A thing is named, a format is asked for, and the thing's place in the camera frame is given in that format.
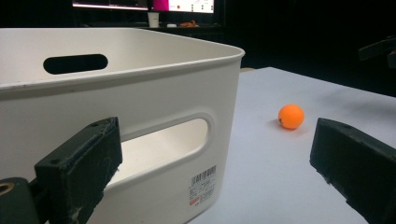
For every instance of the orange ping pong ball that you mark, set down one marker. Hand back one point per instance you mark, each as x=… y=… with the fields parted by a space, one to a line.
x=291 y=116

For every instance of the white plastic storage bin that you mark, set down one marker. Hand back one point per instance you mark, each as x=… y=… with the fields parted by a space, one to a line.
x=149 y=93

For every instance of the dark desk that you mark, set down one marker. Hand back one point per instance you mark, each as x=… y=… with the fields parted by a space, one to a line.
x=199 y=31

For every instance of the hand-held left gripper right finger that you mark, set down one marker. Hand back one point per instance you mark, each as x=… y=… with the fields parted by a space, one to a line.
x=358 y=161

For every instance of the white paper cup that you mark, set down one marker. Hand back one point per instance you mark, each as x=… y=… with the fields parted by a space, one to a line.
x=153 y=19

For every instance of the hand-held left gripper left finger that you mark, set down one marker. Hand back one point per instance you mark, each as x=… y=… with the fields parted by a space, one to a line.
x=77 y=165

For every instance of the computer monitor with dark screen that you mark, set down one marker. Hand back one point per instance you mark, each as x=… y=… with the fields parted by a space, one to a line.
x=109 y=3

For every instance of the computer monitor with pink window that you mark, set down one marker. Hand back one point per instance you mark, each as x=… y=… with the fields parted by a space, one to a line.
x=186 y=4

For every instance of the small white object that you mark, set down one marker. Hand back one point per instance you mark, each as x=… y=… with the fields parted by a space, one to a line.
x=171 y=25

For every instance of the small orange object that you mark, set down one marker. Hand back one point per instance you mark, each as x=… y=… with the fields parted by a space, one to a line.
x=188 y=24

